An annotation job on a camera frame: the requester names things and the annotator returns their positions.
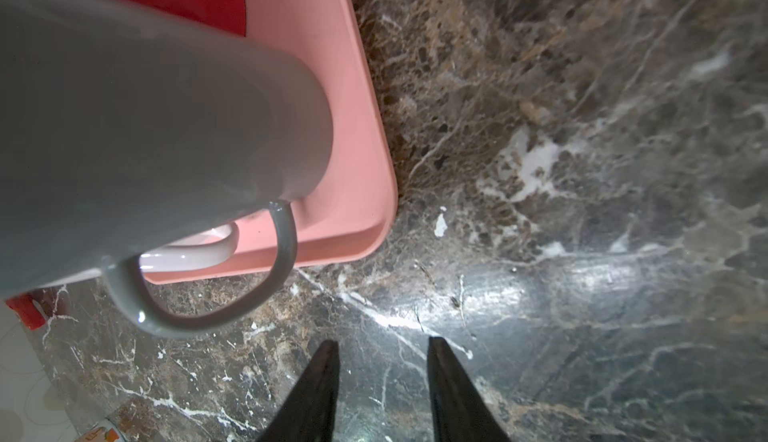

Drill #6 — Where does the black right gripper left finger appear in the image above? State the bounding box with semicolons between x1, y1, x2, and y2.
259;340;340;442

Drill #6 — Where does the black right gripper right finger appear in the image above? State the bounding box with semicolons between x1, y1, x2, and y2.
427;337;510;441

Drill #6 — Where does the pinkish white ceramic mug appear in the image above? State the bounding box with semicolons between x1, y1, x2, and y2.
35;222;240;290

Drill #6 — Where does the dark grey ceramic mug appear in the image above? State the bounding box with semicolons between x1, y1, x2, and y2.
1;0;333;338

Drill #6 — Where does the pink plastic tray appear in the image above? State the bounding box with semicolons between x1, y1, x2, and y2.
143;0;399;286

